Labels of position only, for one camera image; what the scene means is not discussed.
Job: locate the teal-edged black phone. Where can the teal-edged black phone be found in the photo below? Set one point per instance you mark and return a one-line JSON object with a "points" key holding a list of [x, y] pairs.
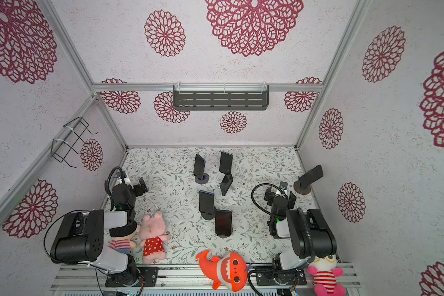
{"points": [[226, 161]]}

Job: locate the black phone reddish screen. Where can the black phone reddish screen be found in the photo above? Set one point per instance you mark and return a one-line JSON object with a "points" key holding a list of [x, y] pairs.
{"points": [[223, 222]]}

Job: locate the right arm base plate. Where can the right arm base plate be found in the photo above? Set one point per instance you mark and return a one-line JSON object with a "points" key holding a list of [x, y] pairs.
{"points": [[266, 276]]}

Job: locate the grey wall shelf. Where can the grey wall shelf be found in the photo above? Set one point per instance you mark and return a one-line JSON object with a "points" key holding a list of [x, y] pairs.
{"points": [[220, 98]]}

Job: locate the red shark plush toy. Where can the red shark plush toy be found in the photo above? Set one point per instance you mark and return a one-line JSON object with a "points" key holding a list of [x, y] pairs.
{"points": [[230, 271]]}

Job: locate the grey round phone stand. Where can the grey round phone stand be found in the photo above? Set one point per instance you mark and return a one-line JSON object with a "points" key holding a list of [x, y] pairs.
{"points": [[203, 179]]}

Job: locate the black wire wall rack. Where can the black wire wall rack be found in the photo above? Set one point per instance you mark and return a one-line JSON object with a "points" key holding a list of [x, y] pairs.
{"points": [[74, 130]]}

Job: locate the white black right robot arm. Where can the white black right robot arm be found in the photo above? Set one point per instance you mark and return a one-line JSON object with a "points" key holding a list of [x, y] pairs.
{"points": [[307, 231]]}

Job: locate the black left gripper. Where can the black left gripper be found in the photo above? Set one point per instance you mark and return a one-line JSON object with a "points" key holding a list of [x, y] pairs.
{"points": [[137, 187]]}

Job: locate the black-haired boy plush doll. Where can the black-haired boy plush doll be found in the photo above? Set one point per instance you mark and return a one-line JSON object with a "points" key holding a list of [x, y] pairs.
{"points": [[124, 244]]}

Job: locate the pink pig plush toy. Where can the pink pig plush toy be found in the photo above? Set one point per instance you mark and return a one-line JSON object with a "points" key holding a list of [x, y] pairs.
{"points": [[152, 234]]}

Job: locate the black folding phone stand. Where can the black folding phone stand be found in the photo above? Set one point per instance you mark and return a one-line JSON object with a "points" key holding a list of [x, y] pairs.
{"points": [[226, 183]]}

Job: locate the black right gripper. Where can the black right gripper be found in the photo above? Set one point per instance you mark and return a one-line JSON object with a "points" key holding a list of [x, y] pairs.
{"points": [[272, 196]]}

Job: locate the white pink glasses plush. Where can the white pink glasses plush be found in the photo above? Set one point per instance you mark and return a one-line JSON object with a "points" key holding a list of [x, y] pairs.
{"points": [[325, 273]]}

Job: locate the black slab phone stand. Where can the black slab phone stand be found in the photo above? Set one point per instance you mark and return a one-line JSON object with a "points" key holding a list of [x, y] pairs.
{"points": [[209, 215]]}

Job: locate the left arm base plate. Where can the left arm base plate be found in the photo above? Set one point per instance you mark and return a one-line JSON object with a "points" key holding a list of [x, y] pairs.
{"points": [[146, 276]]}

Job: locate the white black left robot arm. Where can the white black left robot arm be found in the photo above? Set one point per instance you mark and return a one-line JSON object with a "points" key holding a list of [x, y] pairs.
{"points": [[103, 240]]}

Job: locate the blue-edged black phone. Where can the blue-edged black phone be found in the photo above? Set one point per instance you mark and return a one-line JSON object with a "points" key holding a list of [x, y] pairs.
{"points": [[199, 165]]}

